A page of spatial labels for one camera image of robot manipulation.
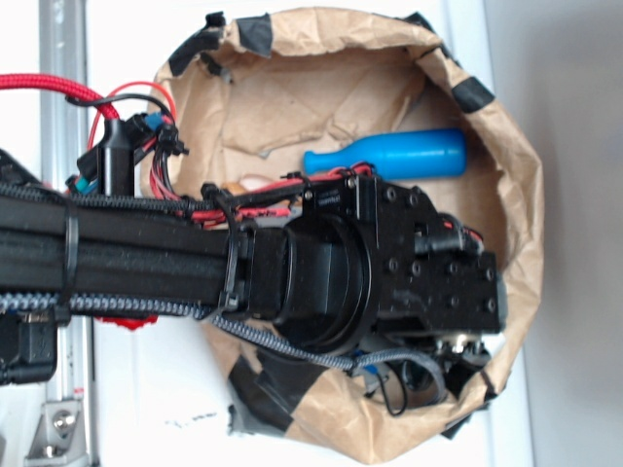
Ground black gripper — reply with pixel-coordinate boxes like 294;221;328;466
301;176;505;353

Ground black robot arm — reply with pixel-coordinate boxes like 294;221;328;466
1;163;505;384

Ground blue plastic bottle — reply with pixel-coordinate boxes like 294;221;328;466
303;128;467;180

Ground brown paper bag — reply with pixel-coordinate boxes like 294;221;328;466
155;8;544;464

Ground black cylindrical connector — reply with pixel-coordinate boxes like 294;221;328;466
96;120;134;197

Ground aluminium frame rail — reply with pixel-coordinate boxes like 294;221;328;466
25;1;99;466

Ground grey braided cable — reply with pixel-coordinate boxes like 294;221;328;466
0;291;447;405

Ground red braided cable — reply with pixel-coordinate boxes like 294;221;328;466
0;72;121;121

